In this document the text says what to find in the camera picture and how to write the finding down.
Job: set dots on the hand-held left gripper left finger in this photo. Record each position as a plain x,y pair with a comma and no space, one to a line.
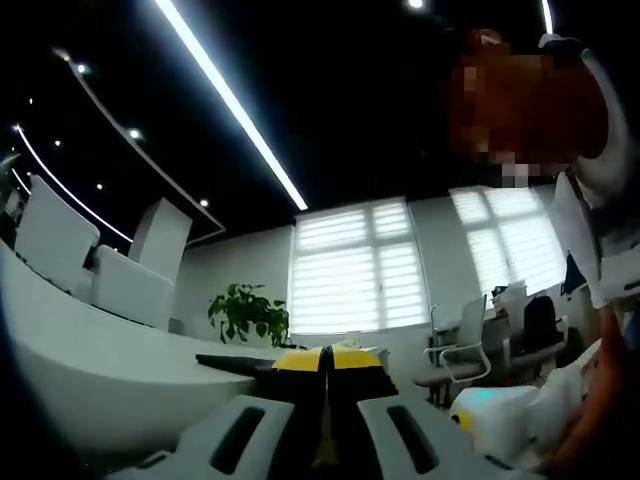
200,440

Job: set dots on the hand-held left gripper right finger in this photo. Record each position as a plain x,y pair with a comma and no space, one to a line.
380,425

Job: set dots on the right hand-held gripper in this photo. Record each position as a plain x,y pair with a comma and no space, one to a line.
500,415

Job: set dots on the white desk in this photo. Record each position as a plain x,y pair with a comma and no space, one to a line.
100,375

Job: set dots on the white mesh office chair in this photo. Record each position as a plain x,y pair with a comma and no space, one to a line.
470,330

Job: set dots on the black office chair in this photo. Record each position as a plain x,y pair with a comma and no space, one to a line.
540,320

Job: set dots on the white paper box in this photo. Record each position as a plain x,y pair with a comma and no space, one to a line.
510,297

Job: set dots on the green potted plant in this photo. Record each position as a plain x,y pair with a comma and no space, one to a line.
250,315

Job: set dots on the window with white blinds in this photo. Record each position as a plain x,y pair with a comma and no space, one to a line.
360,270
510,240

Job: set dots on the dark blue cloth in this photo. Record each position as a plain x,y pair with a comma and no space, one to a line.
572,275

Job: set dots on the white plastic storage box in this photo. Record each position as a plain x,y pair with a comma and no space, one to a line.
130,290
55,240

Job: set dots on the white chest-worn device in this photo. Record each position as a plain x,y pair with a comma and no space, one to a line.
620,275

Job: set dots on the white square pillar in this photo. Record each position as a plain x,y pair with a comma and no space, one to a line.
160,240

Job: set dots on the person's white shirt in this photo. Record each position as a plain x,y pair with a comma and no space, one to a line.
575,220

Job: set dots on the round ceiling spotlights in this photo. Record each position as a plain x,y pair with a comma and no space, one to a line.
134,133

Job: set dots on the long ceiling light strip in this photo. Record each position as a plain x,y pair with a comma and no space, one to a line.
235,105

